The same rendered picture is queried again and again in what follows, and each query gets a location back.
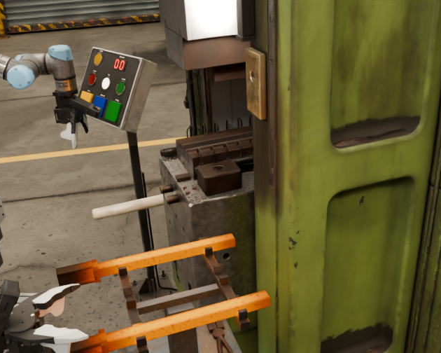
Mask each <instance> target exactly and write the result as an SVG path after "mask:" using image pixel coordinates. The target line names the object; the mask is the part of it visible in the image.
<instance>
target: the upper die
mask: <svg viewBox="0 0 441 353"><path fill-rule="evenodd" d="M164 30H165V37H166V44H167V56H168V57H169V58H171V59H172V60H173V61H174V62H175V63H177V65H179V66H180V67H181V68H182V69H184V70H185V71H188V70H193V69H202V68H207V67H217V66H221V65H226V64H236V63H241V62H245V61H246V48H250V47H251V41H245V42H242V41H240V40H238V39H236V35H229V36H219V37H213V38H208V39H198V40H192V41H187V40H186V39H184V38H183V37H182V36H179V35H178V34H177V33H175V32H173V31H172V30H171V29H169V28H168V27H166V26H164Z"/></svg>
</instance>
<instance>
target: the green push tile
mask: <svg viewBox="0 0 441 353"><path fill-rule="evenodd" d="M121 107H122V104H120V103H117V102H114V101H111V100H110V101H109V104H108V108H107V110H106V115H105V117H104V118H105V119H107V120H110V121H112V122H114V123H117V121H118V116H119V114H120V110H121Z"/></svg>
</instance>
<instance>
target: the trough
mask: <svg viewBox="0 0 441 353"><path fill-rule="evenodd" d="M252 136H253V133H252V132H251V133H246V134H240V135H236V136H231V137H225V138H220V139H214V140H210V141H203V142H199V143H194V144H188V145H184V150H185V151H186V152H187V149H189V148H196V147H200V146H207V145H211V144H217V143H221V142H226V141H232V140H236V139H243V138H247V137H252Z"/></svg>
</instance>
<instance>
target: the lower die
mask: <svg viewBox="0 0 441 353"><path fill-rule="evenodd" d="M251 132H253V126H252V125H250V126H246V127H239V128H235V129H231V130H223V131H220V132H212V133H208V134H201V135H197V136H193V137H186V138H182V139H176V152H177V157H178V158H179V160H180V161H181V162H182V164H183V162H184V165H183V166H184V167H185V168H186V169H187V171H188V172H189V173H190V175H191V177H192V178H193V179H194V180H196V179H197V174H196V173H195V167H197V166H199V165H200V152H199V153H197V148H200V150H201V152H202V162H203V165H206V164H210V163H213V162H214V151H213V149H212V150H210V146H211V145H212V146H213V147H214V148H215V152H216V160H217V162H220V161H224V160H227V148H226V146H225V147H223V144H224V143H226V144H227V145H228V148H229V157H230V159H235V158H239V156H240V145H237V140H240V142H241V145H242V155H243V156H244V157H245V156H248V155H253V142H252V140H251V142H249V139H250V138H253V137H247V138H243V139H236V140H232V141H226V142H221V143H217V144H211V145H207V146H200V147H196V148H189V149H187V152H186V151H185V150H184V145H188V144H194V143H199V142H203V141H210V140H214V139H220V138H225V137H231V136H236V135H240V134H246V133H251ZM253 167H254V164H250V165H244V166H240V167H239V168H240V169H241V170H243V169H249V168H253Z"/></svg>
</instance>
